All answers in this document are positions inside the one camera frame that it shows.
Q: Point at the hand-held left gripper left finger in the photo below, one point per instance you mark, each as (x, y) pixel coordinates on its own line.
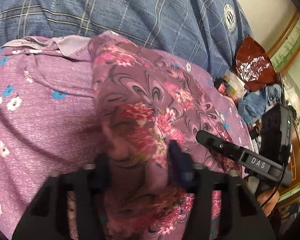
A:
(101, 172)

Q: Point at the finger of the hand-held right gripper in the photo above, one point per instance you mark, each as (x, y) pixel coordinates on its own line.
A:
(215, 142)

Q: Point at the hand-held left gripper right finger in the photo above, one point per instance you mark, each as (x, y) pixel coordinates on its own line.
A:
(177, 160)

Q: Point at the maroon floral shirt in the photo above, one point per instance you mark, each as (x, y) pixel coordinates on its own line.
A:
(145, 92)

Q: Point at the person's right hand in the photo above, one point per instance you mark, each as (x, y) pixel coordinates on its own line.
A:
(268, 202)

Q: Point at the blue denim garment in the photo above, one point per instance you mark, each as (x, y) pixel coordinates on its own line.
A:
(255, 105)

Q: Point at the small dark bottle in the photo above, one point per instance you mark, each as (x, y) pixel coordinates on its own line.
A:
(222, 86)

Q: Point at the clear plastic packet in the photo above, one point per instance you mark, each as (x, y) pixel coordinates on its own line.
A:
(233, 82)

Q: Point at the red plastic bag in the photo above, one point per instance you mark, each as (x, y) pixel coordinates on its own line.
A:
(252, 55)

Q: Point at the purple floral blanket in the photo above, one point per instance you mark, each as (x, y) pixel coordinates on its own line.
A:
(40, 120)

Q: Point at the wooden framed green panel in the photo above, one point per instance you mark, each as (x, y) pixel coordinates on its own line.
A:
(290, 45)

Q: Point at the blue plaid quilt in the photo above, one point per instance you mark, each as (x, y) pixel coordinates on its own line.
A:
(115, 10)

